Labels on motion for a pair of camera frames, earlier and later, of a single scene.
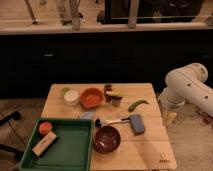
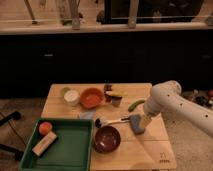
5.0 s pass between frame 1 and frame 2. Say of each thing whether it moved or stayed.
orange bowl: stayed
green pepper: stayed
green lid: stayed
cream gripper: moved
